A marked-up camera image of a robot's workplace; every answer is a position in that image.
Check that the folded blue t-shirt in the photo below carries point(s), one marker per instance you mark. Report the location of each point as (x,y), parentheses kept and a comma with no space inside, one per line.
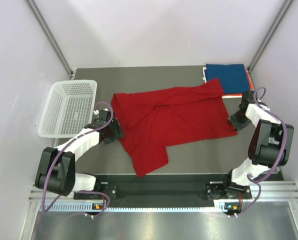
(231,77)

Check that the aluminium frame post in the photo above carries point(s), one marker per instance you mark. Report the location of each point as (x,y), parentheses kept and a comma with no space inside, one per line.
(50,37)
(287,4)

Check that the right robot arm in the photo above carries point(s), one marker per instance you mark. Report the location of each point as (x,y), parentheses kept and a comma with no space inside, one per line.
(269,148)

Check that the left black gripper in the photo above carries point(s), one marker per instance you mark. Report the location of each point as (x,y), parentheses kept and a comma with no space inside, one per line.
(118,132)

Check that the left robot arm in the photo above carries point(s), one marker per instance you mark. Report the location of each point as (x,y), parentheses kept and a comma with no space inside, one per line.
(56,170)

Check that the folded orange t-shirt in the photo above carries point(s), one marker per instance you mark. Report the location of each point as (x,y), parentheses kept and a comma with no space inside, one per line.
(233,86)

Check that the white plastic basket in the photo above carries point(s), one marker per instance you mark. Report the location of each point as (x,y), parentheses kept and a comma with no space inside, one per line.
(69,107)

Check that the left aluminium frame post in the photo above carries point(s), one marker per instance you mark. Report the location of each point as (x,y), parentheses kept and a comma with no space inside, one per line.
(50,37)

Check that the red t-shirt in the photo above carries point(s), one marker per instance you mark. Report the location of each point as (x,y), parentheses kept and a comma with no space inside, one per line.
(153,120)

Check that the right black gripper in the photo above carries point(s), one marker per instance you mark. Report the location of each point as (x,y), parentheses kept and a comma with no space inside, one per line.
(238,125)

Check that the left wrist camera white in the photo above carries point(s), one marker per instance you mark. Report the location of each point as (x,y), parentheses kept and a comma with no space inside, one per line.
(97,112)

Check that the right aluminium frame post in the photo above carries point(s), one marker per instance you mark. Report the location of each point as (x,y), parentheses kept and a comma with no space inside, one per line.
(287,4)

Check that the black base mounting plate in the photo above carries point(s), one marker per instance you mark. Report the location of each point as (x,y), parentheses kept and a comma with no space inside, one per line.
(202,186)

